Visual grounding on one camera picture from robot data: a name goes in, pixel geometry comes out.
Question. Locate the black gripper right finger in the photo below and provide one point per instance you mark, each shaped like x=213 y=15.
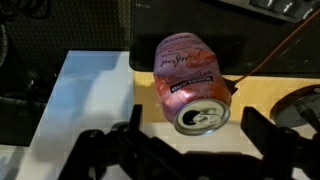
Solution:
x=255 y=133

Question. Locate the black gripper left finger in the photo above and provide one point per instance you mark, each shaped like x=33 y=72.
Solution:
x=136 y=118

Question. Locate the pink dented soda can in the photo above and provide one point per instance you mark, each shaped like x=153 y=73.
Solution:
x=190 y=80

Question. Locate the light wooden desk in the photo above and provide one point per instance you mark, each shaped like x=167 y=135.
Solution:
x=266 y=90

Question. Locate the black gooseneck desk lamp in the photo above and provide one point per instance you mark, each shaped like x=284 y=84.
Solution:
x=293 y=110

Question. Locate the black desk mat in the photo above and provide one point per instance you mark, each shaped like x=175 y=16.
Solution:
x=233 y=36

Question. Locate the grey and black keyboard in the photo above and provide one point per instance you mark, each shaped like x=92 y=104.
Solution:
x=283 y=8

